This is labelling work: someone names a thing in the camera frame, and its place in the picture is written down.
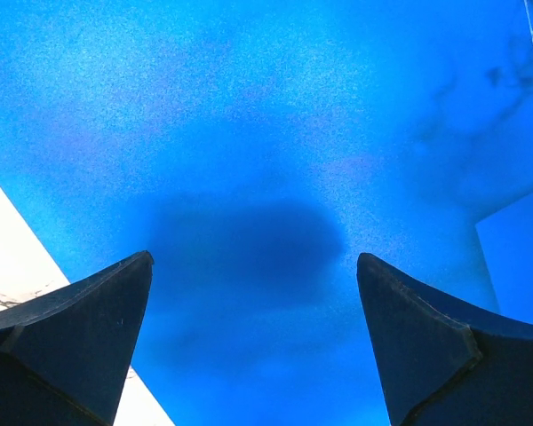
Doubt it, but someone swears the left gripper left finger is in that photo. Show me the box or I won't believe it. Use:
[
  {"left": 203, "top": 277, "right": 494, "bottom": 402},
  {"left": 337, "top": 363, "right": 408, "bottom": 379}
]
[{"left": 0, "top": 251, "right": 154, "bottom": 426}]

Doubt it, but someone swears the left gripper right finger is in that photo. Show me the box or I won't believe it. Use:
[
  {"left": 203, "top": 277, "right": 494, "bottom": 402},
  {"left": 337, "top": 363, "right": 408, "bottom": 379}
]
[{"left": 357, "top": 253, "right": 533, "bottom": 426}]

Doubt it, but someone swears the blue plastic folder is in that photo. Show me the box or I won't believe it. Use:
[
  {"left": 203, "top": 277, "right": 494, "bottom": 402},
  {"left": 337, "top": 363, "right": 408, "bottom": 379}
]
[{"left": 0, "top": 1, "right": 533, "bottom": 425}]

